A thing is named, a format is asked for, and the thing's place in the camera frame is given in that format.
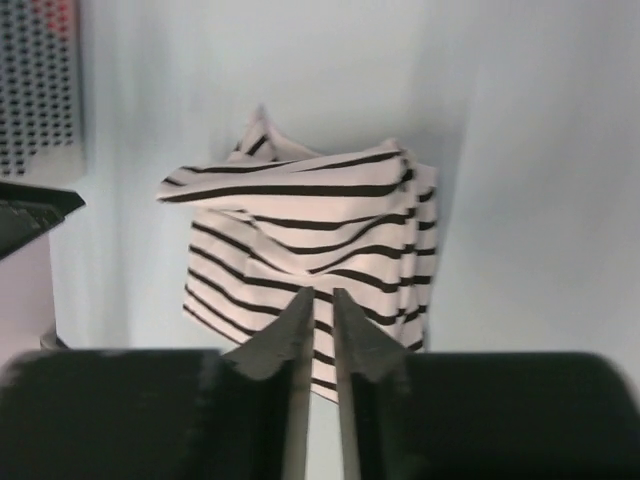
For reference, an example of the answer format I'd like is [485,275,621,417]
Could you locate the thin striped white tank top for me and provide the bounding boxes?
[156,111,438,402]

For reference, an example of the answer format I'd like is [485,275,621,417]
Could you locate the grey plastic laundry basket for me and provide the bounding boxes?
[1,0,86,186]

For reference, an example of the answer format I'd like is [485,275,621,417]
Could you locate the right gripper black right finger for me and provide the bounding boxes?
[333,289,639,479]

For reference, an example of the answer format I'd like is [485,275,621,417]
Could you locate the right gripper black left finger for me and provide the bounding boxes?
[1,288,314,479]

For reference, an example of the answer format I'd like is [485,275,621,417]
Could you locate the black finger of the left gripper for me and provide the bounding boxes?
[0,181,85,258]

